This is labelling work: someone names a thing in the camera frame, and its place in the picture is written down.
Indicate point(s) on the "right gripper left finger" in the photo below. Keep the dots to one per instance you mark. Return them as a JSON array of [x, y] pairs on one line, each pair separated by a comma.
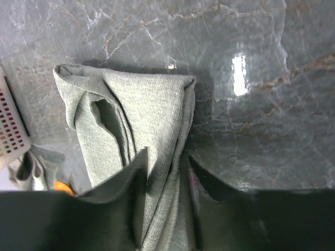
[[108, 217]]

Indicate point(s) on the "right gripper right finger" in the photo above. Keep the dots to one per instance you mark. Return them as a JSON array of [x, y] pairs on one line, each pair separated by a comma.
[[221, 217]]

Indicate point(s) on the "grey cloth napkin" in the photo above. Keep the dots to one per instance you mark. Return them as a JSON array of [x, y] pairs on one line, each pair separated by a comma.
[[115, 115]]

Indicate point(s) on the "orange plastic spoon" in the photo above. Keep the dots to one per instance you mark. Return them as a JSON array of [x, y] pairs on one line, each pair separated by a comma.
[[63, 187]]

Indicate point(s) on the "grey and white cloth pile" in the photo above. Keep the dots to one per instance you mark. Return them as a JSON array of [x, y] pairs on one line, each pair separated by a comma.
[[36, 170]]

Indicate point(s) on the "white plastic basket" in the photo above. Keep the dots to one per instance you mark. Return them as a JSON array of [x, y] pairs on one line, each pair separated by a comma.
[[15, 141]]

